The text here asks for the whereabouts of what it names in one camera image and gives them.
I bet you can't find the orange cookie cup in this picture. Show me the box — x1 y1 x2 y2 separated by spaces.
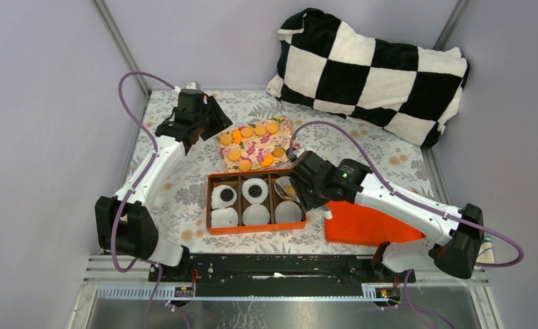
283 186 297 200

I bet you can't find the beige blue patterned cloth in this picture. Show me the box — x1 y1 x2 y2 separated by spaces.
476 233 495 264

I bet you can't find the floral table mat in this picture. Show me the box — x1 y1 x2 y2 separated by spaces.
150 90 435 254

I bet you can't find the white paper cup back middle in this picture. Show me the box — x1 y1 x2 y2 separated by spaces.
241 178 269 205

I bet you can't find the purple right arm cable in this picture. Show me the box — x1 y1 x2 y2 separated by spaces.
289 121 525 329

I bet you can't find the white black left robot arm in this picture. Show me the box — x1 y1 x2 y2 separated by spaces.
95 88 232 282

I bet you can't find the white paper cup front left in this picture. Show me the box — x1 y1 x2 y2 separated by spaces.
210 207 239 228

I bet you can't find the white paper cup back left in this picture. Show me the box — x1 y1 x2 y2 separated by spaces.
210 184 237 210

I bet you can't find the black white checkered blanket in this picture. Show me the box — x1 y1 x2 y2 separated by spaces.
267 8 469 148

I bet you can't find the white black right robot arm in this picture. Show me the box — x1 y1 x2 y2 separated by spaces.
291 151 484 282

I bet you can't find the floral cookie tray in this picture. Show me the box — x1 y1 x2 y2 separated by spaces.
215 116 293 172

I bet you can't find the orange fish shaped cookie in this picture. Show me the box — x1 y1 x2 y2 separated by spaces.
232 130 243 145

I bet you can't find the black cookie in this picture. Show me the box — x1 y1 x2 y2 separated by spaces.
219 188 234 202
247 183 263 198

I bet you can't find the white paper cup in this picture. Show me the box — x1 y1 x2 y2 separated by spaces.
243 204 270 226
273 176 299 202
274 201 303 224
210 184 237 210
241 178 269 205
210 207 239 228

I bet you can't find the white paper cup back right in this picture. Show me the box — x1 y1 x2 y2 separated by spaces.
273 176 299 202

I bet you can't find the orange round cookie on tray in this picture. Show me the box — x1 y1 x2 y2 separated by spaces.
219 134 233 145

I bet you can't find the white paper cup front middle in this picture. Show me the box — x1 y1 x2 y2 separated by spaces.
243 204 270 226

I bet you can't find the orange box lid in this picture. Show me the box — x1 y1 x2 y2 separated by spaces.
324 202 425 247

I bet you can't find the white paper cup front right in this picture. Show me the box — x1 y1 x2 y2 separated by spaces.
274 201 303 224

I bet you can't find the orange cookie box base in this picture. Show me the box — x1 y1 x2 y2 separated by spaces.
206 169 306 235

